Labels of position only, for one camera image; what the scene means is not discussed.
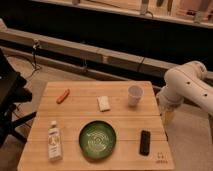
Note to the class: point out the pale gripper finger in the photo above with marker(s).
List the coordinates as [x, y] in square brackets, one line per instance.
[168, 116]

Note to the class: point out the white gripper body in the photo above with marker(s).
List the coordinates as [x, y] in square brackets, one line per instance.
[169, 99]

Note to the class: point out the white sponge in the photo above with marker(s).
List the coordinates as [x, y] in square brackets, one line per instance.
[103, 103]

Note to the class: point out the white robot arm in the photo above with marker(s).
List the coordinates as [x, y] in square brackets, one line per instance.
[185, 82]

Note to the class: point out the green ceramic plate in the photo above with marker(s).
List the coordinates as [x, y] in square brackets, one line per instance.
[97, 140]

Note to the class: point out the black remote control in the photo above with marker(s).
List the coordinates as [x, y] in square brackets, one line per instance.
[145, 143]

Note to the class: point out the orange carrot toy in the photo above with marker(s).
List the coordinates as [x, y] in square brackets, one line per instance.
[62, 97]

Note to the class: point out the white plastic bottle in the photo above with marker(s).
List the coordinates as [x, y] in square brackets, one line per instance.
[54, 142]

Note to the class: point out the black chair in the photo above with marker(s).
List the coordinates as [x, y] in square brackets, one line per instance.
[12, 90]

